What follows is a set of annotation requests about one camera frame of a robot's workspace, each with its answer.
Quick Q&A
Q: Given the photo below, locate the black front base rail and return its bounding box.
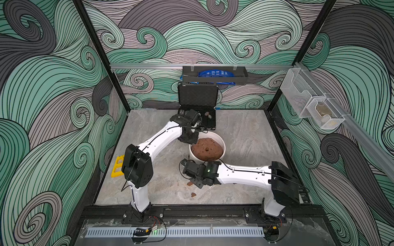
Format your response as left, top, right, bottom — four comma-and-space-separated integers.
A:
81, 204, 325, 225

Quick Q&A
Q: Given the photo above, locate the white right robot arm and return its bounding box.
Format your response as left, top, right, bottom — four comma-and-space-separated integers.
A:
180, 159, 301, 217

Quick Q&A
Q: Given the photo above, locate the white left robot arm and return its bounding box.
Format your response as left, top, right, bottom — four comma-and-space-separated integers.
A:
122, 109, 201, 213

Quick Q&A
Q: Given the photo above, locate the black poker chip case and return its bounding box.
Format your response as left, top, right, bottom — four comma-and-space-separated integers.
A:
178, 83, 219, 131

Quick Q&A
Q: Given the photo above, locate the aluminium wall rail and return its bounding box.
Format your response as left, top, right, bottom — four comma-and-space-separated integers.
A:
110, 63, 293, 71

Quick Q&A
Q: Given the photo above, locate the black wall shelf tray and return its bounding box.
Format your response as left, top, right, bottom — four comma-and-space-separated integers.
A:
181, 65, 249, 85

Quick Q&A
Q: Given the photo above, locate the white slotted cable duct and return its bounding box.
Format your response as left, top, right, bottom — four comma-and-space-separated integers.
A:
85, 226, 265, 238

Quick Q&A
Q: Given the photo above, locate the yellow plastic toy block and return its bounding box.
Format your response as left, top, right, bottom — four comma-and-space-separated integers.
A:
111, 155, 124, 178

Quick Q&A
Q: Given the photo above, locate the black corner frame post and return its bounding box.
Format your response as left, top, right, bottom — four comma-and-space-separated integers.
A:
73, 0, 131, 113

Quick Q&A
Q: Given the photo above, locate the clear plastic wall bin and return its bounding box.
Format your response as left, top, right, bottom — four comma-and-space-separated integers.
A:
280, 68, 345, 130

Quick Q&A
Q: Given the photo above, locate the blue object on shelf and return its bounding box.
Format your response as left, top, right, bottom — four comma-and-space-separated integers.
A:
198, 70, 235, 77

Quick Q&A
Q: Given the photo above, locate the brown mud filling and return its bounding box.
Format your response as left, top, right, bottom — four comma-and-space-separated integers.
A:
191, 138, 224, 162

